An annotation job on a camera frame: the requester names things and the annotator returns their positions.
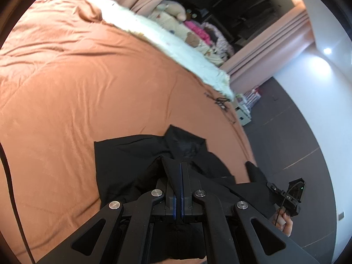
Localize black collared shirt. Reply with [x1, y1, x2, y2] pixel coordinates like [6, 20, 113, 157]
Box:
[93, 125, 277, 262]

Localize pink clothing pile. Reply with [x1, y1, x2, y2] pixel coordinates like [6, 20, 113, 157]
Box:
[184, 21, 213, 46]

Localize person's right hand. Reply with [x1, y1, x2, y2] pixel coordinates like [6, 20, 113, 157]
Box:
[271, 209, 293, 237]

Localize white bedside cabinet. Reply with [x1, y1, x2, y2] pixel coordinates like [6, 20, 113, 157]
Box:
[233, 89, 261, 126]

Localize white light-blue blanket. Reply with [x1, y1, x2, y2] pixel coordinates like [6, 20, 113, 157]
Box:
[88, 0, 235, 101]

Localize orange-brown duvet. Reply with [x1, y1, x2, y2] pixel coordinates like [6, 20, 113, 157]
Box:
[1, 0, 254, 263]

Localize pink right curtain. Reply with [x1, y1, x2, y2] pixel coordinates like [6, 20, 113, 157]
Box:
[221, 3, 314, 93]

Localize cream plush toy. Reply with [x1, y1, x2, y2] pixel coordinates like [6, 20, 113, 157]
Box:
[156, 0, 187, 22]

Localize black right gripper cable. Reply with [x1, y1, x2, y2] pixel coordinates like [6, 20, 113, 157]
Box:
[274, 181, 305, 227]

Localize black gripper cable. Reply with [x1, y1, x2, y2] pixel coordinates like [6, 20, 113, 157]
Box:
[0, 142, 37, 264]
[274, 181, 305, 227]

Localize black cable on bed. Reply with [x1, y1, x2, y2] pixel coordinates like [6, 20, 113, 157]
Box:
[203, 92, 238, 124]

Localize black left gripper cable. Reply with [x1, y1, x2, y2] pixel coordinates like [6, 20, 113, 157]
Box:
[0, 142, 37, 264]

